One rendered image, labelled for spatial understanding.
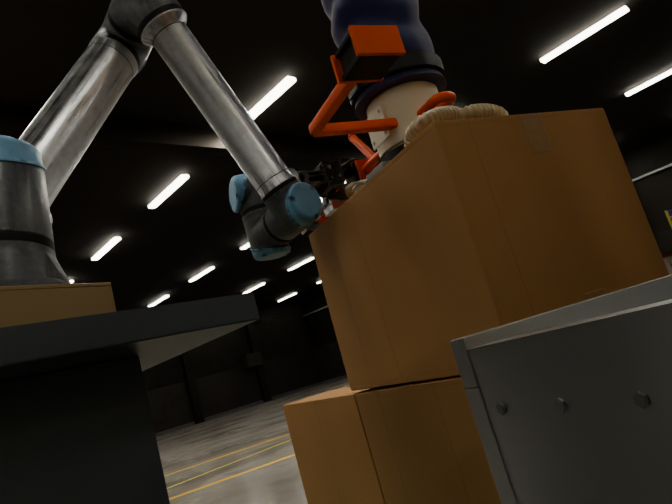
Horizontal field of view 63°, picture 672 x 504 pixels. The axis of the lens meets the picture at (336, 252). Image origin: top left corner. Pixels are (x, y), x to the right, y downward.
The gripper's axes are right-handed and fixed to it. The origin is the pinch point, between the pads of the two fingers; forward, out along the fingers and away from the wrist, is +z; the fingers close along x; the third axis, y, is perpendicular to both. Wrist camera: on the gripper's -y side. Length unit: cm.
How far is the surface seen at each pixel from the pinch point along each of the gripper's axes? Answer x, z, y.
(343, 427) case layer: -61, -20, -12
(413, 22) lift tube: 21.2, 3.0, 37.2
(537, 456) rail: -60, -35, 76
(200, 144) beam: 259, 97, -512
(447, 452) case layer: -66, -20, 33
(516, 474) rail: -62, -35, 71
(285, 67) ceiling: 286, 183, -393
